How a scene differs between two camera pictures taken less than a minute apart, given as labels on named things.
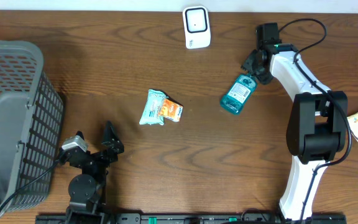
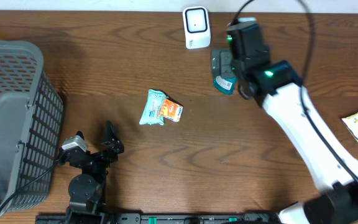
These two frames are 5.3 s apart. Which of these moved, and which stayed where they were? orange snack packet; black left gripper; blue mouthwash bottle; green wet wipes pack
Moved: blue mouthwash bottle
Stayed: orange snack packet; green wet wipes pack; black left gripper
